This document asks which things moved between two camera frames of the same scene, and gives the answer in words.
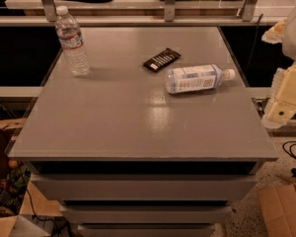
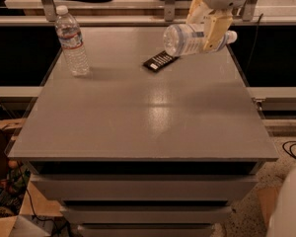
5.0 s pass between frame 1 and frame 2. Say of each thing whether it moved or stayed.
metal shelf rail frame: stayed
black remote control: stayed
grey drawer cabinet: stayed
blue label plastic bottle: moved
